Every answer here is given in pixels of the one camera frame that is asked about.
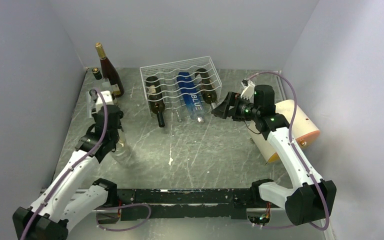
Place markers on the dark red wine bottle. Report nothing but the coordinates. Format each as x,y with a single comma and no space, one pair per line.
109,71

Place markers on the white wire wine rack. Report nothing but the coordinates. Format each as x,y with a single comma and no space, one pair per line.
170,82

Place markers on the cream cylindrical container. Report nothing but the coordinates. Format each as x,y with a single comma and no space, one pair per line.
303,129

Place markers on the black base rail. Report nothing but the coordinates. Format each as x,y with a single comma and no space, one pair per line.
128,204

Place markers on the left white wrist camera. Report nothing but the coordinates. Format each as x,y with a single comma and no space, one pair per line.
104,97

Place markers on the clear bottle orange label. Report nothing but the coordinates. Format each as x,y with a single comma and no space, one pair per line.
102,83

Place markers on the blue vodka bottle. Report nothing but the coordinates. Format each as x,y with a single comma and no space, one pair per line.
190,96

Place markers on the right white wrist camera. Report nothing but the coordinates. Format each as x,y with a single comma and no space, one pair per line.
248,89

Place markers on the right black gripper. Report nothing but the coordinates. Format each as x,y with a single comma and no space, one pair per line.
233,99

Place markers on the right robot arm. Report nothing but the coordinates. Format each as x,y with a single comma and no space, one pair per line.
311,198

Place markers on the dark bottle silver cap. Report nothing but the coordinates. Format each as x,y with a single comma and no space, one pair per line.
206,88

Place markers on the dark green wine bottle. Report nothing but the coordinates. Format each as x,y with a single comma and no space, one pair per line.
155,99

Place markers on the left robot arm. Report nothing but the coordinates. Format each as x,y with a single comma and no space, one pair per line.
56,212

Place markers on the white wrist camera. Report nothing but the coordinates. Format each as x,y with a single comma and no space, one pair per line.
104,97
248,89

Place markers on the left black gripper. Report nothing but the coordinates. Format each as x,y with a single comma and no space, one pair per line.
119,125

